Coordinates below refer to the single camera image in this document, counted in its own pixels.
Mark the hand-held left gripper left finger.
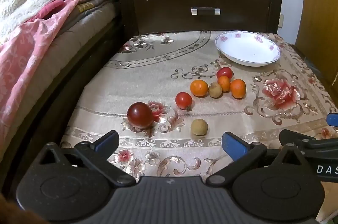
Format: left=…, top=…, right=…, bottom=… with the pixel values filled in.
left=39, top=130, right=137, bottom=187

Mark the white fleece blanket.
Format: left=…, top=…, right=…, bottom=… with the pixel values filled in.
left=0, top=0, right=64, bottom=45

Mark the pink patterned blanket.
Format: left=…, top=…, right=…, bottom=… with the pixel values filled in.
left=0, top=0, right=92, bottom=135

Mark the floral tablecloth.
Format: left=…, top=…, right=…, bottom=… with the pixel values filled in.
left=59, top=30, right=338, bottom=179

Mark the small orange mandarin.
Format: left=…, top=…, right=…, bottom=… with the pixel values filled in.
left=218, top=76, right=231, bottom=92

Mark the grey quilt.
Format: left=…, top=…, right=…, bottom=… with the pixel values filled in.
left=51, top=0, right=120, bottom=60

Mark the small red cherry tomato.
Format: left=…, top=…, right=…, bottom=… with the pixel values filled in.
left=217, top=67, right=234, bottom=80

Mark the brown longan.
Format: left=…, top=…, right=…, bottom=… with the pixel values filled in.
left=208, top=82, right=223, bottom=99
left=191, top=118, right=209, bottom=137

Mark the light wooden cabinet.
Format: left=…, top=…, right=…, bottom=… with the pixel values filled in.
left=294, top=0, right=338, bottom=92

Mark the clear drawer handle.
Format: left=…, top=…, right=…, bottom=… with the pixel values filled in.
left=191, top=7, right=221, bottom=16

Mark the large dark red tomato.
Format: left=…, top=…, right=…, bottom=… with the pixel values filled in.
left=127, top=102, right=154, bottom=130

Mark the bed with pink blankets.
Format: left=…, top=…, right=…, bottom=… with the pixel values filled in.
left=0, top=17, right=125, bottom=187

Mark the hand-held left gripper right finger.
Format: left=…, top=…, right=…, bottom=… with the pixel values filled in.
left=205, top=131, right=314, bottom=187

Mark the white floral plate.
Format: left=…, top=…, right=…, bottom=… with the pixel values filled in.
left=214, top=31, right=281, bottom=67

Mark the dark wooden nightstand drawer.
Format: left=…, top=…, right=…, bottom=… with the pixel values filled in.
left=115, top=0, right=284, bottom=37

